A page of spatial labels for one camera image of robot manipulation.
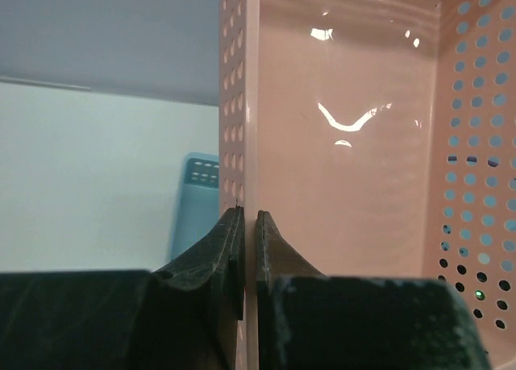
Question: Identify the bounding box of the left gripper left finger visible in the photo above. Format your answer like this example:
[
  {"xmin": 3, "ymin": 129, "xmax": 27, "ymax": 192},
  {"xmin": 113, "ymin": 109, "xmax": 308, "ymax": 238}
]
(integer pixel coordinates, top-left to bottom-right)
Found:
[{"xmin": 1, "ymin": 206, "xmax": 245, "ymax": 369}]

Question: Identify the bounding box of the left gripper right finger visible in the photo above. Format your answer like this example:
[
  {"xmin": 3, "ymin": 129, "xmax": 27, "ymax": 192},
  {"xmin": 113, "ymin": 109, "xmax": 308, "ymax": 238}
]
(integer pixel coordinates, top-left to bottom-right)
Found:
[{"xmin": 255, "ymin": 211, "xmax": 491, "ymax": 369}]

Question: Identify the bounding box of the blue plastic basket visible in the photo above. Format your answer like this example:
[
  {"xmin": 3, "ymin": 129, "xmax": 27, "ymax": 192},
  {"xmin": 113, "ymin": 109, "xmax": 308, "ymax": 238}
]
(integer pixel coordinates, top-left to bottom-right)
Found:
[{"xmin": 169, "ymin": 152, "xmax": 219, "ymax": 260}]

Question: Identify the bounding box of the pink plastic basket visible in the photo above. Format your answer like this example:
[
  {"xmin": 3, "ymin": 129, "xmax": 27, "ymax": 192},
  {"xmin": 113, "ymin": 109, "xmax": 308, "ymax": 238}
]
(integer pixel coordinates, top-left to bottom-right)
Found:
[{"xmin": 219, "ymin": 0, "xmax": 515, "ymax": 369}]

